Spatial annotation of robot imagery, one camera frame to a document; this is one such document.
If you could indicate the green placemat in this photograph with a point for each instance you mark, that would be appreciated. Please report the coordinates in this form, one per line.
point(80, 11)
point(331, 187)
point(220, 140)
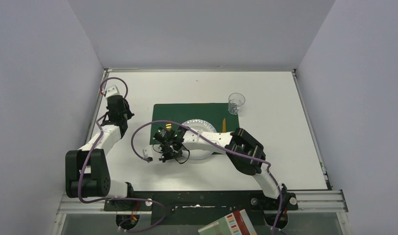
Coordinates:
point(214, 113)

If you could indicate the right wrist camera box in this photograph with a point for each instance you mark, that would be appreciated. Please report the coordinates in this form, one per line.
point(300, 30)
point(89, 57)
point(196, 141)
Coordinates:
point(153, 153)

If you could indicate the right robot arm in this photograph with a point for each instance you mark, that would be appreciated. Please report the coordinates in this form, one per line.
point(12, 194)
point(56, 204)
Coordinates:
point(244, 151)

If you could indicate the gold fork black handle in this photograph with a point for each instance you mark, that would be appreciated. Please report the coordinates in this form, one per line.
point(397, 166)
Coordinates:
point(168, 126)

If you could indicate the clear plastic cup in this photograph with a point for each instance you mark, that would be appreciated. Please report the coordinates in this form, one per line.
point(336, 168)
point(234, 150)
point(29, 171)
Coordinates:
point(235, 103)

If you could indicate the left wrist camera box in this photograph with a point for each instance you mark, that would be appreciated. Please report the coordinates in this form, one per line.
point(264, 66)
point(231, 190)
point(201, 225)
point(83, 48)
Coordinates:
point(111, 91)

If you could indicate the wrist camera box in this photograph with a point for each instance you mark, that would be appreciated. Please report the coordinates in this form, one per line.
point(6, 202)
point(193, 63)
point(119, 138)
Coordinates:
point(111, 91)
point(153, 153)

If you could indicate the white plate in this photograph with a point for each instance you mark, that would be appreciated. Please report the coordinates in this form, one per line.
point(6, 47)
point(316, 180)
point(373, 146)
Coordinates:
point(199, 125)

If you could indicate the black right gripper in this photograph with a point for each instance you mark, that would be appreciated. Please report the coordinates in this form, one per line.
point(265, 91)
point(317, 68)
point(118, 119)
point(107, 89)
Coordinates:
point(168, 150)

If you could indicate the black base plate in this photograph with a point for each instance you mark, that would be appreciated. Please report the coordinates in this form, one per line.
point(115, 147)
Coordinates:
point(197, 207)

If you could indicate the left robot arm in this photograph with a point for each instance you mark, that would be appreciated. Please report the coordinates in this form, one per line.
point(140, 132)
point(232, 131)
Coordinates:
point(86, 170)

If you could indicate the aluminium frame rail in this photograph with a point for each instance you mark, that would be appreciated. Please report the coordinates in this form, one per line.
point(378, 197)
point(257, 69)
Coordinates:
point(297, 201)

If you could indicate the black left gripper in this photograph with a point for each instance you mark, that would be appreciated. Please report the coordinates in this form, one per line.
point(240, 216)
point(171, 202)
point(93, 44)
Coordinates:
point(120, 105)

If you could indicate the colourful booklet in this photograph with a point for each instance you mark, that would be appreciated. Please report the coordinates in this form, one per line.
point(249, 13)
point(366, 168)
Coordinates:
point(235, 223)

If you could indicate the gold knife black handle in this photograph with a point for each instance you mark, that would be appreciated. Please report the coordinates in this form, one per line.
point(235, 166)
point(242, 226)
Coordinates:
point(224, 127)

